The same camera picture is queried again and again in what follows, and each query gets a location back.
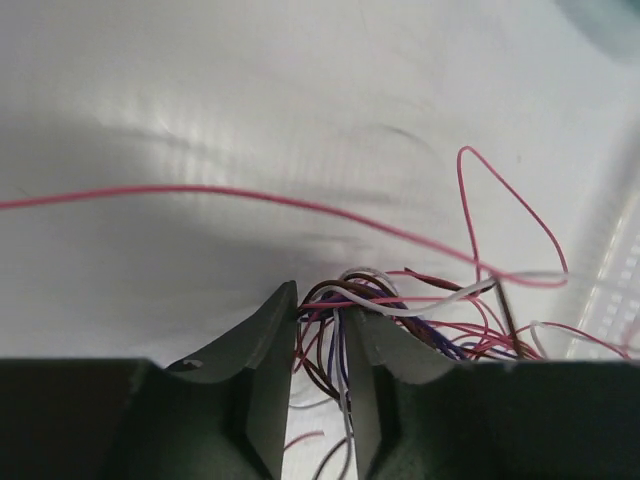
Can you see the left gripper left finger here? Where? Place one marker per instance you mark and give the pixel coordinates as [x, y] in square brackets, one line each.
[253, 363]

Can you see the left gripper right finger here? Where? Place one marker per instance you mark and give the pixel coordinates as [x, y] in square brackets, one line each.
[381, 357]

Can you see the lower white perforated basket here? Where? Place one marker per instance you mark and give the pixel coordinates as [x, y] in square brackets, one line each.
[608, 258]

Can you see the teal translucent plastic bin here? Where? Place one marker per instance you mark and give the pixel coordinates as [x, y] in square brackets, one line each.
[612, 26]

